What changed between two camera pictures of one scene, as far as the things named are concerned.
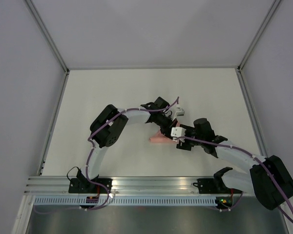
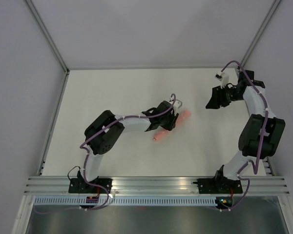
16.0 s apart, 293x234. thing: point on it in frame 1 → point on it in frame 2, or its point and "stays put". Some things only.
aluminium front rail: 121,185 stays put
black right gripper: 185,146 → 215,102
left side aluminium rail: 53,124 stays put
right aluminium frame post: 273,6 stays put
